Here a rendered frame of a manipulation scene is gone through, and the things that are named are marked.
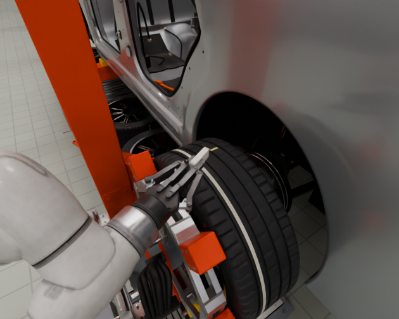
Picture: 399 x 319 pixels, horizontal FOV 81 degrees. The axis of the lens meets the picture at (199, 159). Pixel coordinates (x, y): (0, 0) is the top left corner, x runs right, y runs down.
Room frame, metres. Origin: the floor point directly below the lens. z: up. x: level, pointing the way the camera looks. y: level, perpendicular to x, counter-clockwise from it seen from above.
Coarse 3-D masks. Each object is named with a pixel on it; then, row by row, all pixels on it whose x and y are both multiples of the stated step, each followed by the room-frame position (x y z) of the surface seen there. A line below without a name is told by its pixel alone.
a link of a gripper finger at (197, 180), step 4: (200, 172) 0.38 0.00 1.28; (196, 176) 0.37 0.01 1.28; (200, 176) 0.37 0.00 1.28; (196, 180) 0.36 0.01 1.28; (200, 180) 0.37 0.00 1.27; (192, 184) 0.35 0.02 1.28; (196, 184) 0.35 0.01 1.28; (192, 188) 0.34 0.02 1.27; (196, 188) 0.34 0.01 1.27; (188, 192) 0.33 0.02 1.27; (192, 192) 0.33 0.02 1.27; (188, 196) 0.32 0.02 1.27; (192, 196) 0.32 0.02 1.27; (188, 200) 0.31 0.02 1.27; (192, 200) 0.32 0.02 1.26; (188, 204) 0.30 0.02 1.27
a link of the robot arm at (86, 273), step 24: (72, 240) 0.18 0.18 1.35; (96, 240) 0.19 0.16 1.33; (120, 240) 0.20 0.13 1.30; (48, 264) 0.15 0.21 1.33; (72, 264) 0.15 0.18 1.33; (96, 264) 0.16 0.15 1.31; (120, 264) 0.17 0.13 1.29; (48, 288) 0.13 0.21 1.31; (72, 288) 0.13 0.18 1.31; (96, 288) 0.13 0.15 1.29; (120, 288) 0.15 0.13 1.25; (48, 312) 0.10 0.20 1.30; (72, 312) 0.10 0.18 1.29; (96, 312) 0.11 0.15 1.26
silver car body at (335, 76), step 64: (128, 0) 1.82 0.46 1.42; (192, 0) 1.06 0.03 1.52; (256, 0) 0.71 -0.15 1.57; (320, 0) 0.56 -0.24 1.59; (384, 0) 0.47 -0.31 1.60; (128, 64) 1.89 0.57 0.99; (192, 64) 1.04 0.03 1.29; (256, 64) 0.68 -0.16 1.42; (320, 64) 0.52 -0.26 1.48; (384, 64) 0.42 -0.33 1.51; (320, 128) 0.47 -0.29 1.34; (384, 128) 0.38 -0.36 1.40; (384, 192) 0.32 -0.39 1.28; (384, 256) 0.26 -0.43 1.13
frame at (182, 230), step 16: (176, 224) 0.35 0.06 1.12; (192, 224) 0.35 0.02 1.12; (176, 240) 0.31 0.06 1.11; (192, 272) 0.26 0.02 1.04; (208, 272) 0.26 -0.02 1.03; (176, 288) 0.37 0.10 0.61; (192, 288) 0.37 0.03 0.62; (208, 288) 0.24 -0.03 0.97; (192, 304) 0.29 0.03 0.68; (208, 304) 0.20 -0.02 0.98; (224, 304) 0.21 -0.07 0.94
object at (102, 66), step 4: (100, 60) 2.73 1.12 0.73; (96, 64) 2.75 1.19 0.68; (100, 64) 2.75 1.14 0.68; (104, 64) 2.69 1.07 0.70; (100, 68) 2.65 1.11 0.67; (104, 68) 2.67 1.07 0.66; (108, 68) 2.69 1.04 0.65; (100, 72) 2.64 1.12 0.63; (104, 72) 2.67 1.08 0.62; (108, 72) 2.69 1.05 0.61; (112, 72) 2.71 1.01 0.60; (100, 76) 2.64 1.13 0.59; (104, 76) 2.66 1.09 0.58; (108, 76) 2.68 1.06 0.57; (112, 76) 2.71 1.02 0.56; (116, 76) 2.73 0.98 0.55; (104, 80) 2.65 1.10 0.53
